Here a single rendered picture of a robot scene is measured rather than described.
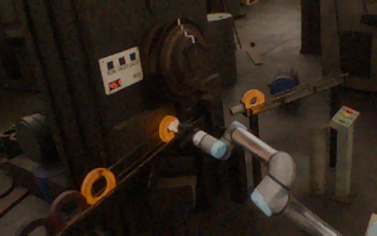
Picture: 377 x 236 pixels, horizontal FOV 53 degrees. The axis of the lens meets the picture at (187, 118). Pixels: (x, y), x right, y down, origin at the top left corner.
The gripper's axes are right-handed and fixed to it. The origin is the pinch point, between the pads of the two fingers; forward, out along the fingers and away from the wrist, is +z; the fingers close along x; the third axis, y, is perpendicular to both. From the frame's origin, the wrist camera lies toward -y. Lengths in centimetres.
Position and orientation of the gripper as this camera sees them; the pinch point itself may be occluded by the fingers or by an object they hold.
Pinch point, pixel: (168, 125)
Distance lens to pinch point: 222.9
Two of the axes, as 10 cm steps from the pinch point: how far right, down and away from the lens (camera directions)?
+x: -6.1, 3.8, -6.9
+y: 1.0, -8.3, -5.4
